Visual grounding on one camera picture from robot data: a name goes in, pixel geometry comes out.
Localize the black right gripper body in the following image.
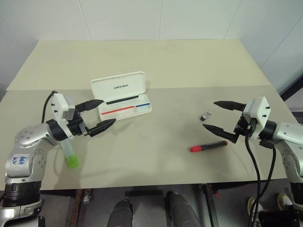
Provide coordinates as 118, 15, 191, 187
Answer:
233, 113, 258, 137

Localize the green capped glue stick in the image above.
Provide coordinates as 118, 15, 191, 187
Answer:
59, 139, 80, 169

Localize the black marker with red cap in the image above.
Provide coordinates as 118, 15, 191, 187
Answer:
189, 140, 228, 154

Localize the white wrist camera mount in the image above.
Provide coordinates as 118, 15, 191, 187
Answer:
51, 93, 77, 140
242, 96, 272, 140

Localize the white sneaker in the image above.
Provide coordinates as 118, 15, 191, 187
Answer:
276, 192, 294, 210
247, 197, 264, 214

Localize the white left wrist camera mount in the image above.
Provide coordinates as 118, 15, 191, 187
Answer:
51, 93, 77, 140

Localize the white plastic pencil case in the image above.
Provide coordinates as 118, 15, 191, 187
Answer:
89, 70, 153, 122

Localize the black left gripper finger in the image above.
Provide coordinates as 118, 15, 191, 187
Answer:
86, 118, 116, 138
75, 99, 104, 113

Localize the black box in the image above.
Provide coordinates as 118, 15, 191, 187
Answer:
258, 210, 302, 227

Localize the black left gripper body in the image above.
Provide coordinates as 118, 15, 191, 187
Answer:
67, 104, 92, 138

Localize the rusty metal table bar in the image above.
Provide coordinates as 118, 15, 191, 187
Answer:
72, 188, 83, 227
203, 183, 220, 227

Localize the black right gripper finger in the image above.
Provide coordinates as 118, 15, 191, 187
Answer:
203, 123, 239, 144
213, 100, 247, 112

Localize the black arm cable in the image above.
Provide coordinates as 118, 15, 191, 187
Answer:
245, 132, 277, 227
41, 90, 59, 124

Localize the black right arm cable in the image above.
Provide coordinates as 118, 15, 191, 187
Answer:
245, 132, 277, 227

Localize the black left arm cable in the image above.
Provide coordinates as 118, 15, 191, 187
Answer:
41, 90, 59, 124

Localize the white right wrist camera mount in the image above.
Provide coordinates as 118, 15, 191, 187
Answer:
242, 96, 272, 140

